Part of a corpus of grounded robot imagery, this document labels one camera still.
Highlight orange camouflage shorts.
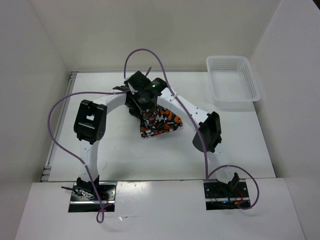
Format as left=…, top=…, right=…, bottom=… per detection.
left=139, top=104, right=183, bottom=138

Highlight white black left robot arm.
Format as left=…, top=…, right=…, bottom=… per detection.
left=73, top=85, right=141, bottom=200

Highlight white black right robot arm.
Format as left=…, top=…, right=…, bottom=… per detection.
left=124, top=71, right=240, bottom=197

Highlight white plastic basket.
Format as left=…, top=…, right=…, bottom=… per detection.
left=206, top=55, right=261, bottom=107

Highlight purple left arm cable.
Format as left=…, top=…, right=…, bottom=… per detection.
left=47, top=66, right=153, bottom=223

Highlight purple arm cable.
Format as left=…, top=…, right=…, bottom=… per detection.
left=123, top=48, right=261, bottom=210
left=47, top=66, right=153, bottom=223

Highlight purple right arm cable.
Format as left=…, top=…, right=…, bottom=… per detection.
left=123, top=48, right=261, bottom=210

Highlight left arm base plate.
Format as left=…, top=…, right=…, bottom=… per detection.
left=68, top=182, right=117, bottom=213

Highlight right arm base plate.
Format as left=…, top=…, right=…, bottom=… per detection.
left=203, top=180, right=251, bottom=211

